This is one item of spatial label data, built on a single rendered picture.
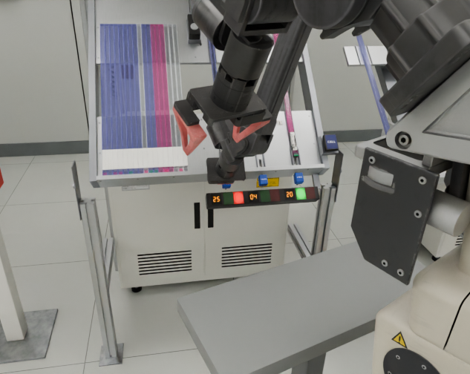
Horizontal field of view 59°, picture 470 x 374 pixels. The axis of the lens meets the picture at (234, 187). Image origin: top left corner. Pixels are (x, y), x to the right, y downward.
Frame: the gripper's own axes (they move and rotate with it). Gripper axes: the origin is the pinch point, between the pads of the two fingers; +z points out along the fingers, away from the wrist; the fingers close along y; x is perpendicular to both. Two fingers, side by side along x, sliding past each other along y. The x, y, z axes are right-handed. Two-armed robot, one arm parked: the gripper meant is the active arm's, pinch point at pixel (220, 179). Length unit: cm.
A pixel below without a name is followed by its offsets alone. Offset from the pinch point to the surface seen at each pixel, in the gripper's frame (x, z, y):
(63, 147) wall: -89, 189, 83
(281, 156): -7.1, 1.0, -19.1
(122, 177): -1.4, 0.2, 27.4
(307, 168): -2.3, -1.5, -26.1
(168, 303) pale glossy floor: 31, 71, 14
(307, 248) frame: 16, 38, -38
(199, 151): -9.6, 1.8, 5.5
